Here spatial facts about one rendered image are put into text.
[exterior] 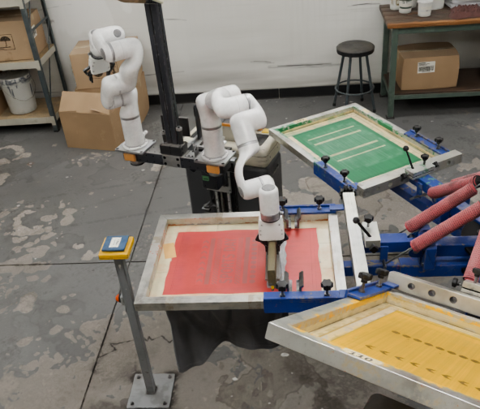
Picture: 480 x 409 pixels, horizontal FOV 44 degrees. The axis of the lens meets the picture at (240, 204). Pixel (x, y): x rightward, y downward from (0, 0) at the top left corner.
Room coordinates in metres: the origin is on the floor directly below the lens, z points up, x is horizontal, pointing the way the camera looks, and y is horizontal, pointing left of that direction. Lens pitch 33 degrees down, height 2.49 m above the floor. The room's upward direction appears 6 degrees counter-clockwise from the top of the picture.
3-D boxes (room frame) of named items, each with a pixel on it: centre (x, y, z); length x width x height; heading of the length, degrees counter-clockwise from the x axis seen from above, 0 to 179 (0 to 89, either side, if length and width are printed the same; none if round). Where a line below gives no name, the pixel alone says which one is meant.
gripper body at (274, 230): (1.91, -0.11, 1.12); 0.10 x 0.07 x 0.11; 83
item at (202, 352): (1.73, 0.08, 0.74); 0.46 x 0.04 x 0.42; 83
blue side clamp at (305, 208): (2.18, -0.26, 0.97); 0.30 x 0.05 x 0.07; 83
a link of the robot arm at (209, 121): (2.51, 0.09, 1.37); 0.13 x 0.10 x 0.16; 109
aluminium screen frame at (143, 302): (1.93, 0.01, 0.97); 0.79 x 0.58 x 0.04; 83
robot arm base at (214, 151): (2.52, 0.09, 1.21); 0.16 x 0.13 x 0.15; 154
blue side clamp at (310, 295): (1.63, -0.20, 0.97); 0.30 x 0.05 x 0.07; 83
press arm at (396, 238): (1.87, -0.55, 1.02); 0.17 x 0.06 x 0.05; 83
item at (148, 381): (2.12, 0.55, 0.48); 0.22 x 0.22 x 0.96; 83
